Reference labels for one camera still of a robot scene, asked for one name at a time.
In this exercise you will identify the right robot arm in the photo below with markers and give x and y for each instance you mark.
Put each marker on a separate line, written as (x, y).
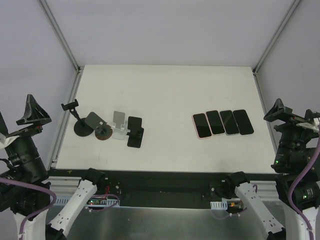
(298, 182)

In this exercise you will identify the controller board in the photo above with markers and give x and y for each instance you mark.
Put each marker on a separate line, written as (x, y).
(92, 203)
(225, 205)

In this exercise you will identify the aluminium frame post left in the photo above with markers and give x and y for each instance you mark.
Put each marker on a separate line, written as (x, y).
(59, 34)

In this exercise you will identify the black folding phone stand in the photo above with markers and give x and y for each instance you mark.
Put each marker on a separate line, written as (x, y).
(136, 132)

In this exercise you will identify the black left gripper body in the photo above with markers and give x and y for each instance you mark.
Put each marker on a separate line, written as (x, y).
(31, 126)

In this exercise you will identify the white phone stand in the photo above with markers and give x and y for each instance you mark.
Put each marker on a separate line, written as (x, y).
(119, 126)

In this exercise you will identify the aluminium frame post right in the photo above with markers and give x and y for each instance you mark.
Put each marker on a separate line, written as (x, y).
(295, 4)

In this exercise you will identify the phone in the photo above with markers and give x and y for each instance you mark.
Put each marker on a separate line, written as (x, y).
(201, 125)
(215, 122)
(229, 122)

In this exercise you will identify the right controller board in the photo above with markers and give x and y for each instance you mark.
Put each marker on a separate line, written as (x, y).
(225, 205)

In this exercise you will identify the black round-base clamp stand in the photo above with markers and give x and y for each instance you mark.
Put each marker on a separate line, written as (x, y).
(80, 128)

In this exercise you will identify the left controller board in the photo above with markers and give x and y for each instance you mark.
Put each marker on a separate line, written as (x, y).
(92, 203)

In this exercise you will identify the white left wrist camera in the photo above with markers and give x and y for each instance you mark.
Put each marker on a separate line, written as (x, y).
(6, 141)

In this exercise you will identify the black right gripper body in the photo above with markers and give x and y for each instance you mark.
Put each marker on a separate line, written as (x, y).
(285, 118)

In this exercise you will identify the aluminium front rail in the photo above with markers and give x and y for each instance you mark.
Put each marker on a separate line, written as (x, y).
(66, 186)

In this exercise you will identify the aluminium frame post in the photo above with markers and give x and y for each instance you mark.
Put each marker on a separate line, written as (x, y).
(295, 4)
(59, 34)

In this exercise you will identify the black phone edge-on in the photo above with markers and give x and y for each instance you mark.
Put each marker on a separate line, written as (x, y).
(243, 122)

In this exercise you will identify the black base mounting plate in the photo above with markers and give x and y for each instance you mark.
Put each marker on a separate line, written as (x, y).
(151, 189)

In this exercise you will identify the round brown-base phone stand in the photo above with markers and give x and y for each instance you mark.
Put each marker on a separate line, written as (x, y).
(102, 130)

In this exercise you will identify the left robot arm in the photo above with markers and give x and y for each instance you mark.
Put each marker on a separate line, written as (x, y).
(23, 189)

